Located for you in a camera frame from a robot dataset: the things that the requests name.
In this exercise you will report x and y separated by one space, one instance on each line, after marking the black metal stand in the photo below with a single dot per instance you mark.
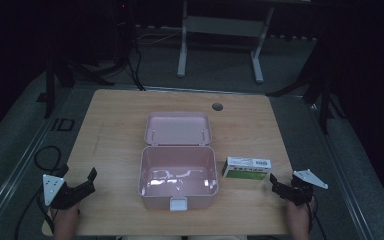
320 90
51 83

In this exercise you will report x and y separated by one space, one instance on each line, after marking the pink plastic box with lid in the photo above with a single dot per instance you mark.
178 166

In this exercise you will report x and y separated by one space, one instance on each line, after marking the person's right hand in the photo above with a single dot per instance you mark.
299 218

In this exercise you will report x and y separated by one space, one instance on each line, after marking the white and green medicine box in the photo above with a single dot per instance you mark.
246 168

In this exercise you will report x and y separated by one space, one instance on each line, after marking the white metal desk frame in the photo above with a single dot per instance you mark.
225 26

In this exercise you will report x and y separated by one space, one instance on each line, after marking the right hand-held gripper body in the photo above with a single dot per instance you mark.
300 190

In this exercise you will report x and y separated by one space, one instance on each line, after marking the person's left hand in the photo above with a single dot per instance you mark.
65 221

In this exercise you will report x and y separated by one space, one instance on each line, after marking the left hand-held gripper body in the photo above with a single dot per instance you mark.
60 195

